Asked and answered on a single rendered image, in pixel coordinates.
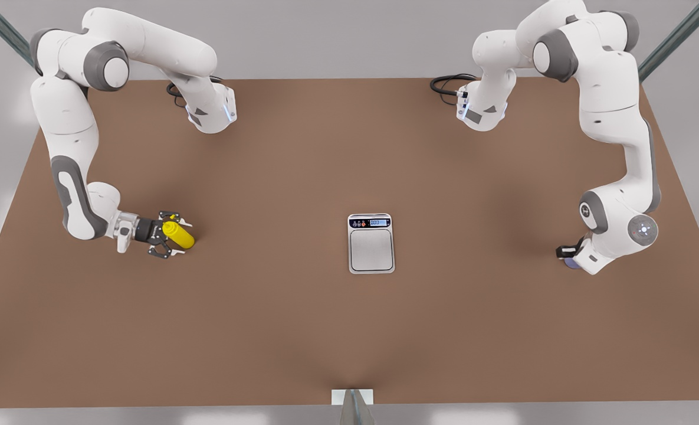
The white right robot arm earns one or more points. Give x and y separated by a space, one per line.
66 118

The small purple cup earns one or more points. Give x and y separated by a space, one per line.
572 264

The white frame post foot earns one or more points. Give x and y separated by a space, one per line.
335 396

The silver frame post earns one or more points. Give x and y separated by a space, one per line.
354 410
676 38
1 26

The yellow sauce bottle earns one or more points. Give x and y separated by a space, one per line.
179 235

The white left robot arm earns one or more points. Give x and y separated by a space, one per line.
614 94

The silver digital kitchen scale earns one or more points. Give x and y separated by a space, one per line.
371 248

